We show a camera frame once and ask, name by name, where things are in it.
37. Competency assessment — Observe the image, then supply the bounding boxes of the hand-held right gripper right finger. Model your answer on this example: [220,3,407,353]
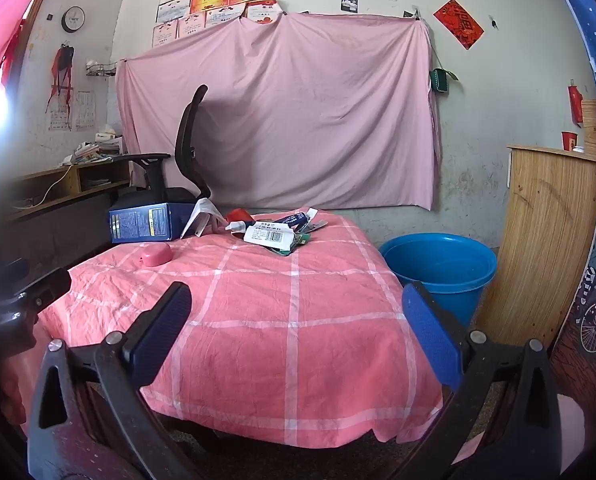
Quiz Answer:
[402,281,573,480]

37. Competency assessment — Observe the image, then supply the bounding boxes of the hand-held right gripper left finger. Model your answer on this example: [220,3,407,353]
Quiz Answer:
[28,282,199,480]

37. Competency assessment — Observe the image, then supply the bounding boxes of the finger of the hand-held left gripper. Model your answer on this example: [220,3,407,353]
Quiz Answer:
[20,266,72,312]

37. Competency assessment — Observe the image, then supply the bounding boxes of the blue plastic bucket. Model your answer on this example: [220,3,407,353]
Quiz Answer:
[379,233,498,328]

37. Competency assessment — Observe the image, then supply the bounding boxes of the small pink case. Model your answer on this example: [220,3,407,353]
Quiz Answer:
[137,242,173,267]

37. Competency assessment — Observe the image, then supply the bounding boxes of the white leaflet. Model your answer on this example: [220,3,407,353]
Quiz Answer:
[180,198,229,239]

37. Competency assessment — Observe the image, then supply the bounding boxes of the white medicine box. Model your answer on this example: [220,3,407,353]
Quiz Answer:
[243,223,299,250]

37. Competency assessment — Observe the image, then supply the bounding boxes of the green packet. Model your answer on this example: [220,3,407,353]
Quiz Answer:
[280,232,313,256]

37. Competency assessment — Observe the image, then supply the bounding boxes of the white toothpaste tube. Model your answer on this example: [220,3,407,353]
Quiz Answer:
[270,207,319,228]

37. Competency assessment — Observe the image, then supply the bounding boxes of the wooden desk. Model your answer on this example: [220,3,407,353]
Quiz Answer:
[8,152,131,221]

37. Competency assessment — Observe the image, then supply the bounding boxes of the dark blue carton box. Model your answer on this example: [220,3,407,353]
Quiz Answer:
[109,202,195,245]

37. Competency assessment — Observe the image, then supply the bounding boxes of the pink checked tablecloth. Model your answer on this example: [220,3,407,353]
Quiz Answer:
[37,210,443,448]

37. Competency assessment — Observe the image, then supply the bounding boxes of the wooden cabinet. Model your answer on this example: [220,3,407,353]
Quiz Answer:
[478,144,596,348]

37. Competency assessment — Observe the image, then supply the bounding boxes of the stack of books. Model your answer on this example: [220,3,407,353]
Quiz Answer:
[60,140,126,166]

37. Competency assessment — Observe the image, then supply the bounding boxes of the black office chair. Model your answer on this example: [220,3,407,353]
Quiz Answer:
[109,85,213,211]

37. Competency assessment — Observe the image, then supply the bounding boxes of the red hanging scarf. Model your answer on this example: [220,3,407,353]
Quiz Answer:
[45,45,75,113]

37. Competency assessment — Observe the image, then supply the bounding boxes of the red hanging ornament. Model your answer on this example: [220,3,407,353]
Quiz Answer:
[568,80,584,127]

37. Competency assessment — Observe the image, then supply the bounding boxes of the pink window curtain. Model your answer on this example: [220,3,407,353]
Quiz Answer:
[0,0,61,96]

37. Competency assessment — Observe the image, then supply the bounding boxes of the white cable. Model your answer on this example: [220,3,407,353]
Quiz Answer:
[28,164,74,207]

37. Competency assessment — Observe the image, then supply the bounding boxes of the paper wall calendar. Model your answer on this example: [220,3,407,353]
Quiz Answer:
[48,91,95,132]

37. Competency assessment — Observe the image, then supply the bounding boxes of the wire wall rack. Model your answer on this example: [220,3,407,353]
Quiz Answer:
[85,59,119,78]

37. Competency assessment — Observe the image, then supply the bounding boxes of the pink wall sheet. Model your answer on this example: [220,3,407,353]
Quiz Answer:
[115,11,443,211]

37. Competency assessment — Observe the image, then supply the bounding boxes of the round wall clock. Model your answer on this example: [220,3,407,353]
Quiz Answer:
[61,6,86,32]

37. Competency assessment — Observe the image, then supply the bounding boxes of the red wall poster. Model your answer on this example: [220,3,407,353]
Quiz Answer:
[433,0,485,51]

